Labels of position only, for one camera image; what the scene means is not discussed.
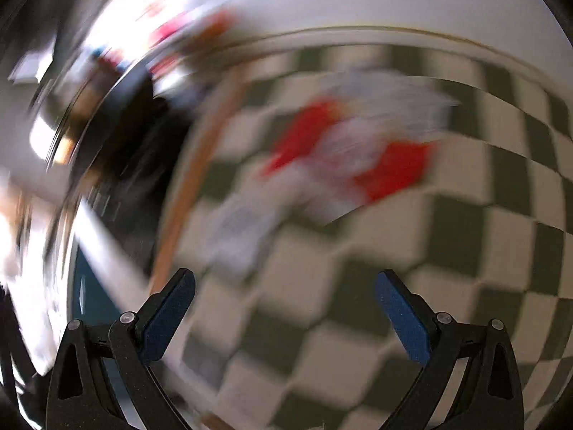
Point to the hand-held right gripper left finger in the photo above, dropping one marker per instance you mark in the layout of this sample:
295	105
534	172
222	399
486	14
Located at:
168	318

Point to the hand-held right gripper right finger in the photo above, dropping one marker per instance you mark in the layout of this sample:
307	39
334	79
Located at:
403	318

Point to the long white toothpaste box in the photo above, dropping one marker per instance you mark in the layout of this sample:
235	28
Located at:
248	237

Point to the large red snack packet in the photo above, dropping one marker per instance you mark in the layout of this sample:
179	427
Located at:
394	165

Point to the green white checkered mat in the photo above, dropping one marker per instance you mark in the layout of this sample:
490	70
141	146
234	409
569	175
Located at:
403	251

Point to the blue kitchen cabinets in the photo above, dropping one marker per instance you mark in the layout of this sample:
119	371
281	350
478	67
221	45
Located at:
89	286

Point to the black glass gas stove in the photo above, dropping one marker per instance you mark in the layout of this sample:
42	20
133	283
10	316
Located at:
134	152

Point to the colourful wall stickers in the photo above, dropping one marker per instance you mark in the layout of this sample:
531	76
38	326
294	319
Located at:
192	27

